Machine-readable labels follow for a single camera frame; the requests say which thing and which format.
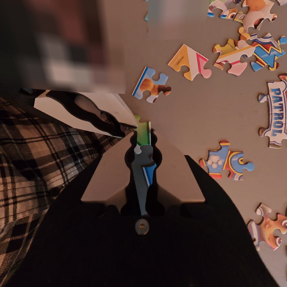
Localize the blue yellow zigzag puzzle piece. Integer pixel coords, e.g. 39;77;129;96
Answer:
250;33;287;72

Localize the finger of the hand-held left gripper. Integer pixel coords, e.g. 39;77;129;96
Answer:
48;90;139;129
34;93;126;138

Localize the PATROL logo puzzle section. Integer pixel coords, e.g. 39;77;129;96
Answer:
257;75;287;117

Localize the grey desk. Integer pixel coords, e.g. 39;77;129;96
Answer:
120;0;287;287

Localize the colourful logo puzzle piece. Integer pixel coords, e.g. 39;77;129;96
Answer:
207;0;250;23

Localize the white banner logo puzzle piece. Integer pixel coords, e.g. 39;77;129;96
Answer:
258;113;287;149

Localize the yellow white pink puzzle piece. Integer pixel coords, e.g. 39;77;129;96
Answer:
213;38;256;77

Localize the white orange brown puzzle piece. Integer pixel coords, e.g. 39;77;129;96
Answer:
239;0;278;34

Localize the blue paw print puzzle piece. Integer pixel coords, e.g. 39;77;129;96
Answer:
199;140;255;181

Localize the green white puzzle piece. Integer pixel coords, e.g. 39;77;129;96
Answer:
134;115;152;155

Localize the yellow pink corner puzzle piece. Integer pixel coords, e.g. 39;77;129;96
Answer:
167;44;212;82

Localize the plaid clothing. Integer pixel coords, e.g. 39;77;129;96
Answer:
0;96;122;259

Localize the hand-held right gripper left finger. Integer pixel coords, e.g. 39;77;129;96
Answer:
81;131;138;217

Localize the blue puzzle piece with dog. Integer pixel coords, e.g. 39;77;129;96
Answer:
132;66;172;104

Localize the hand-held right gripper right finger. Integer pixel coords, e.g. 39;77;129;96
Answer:
145;129;205;217

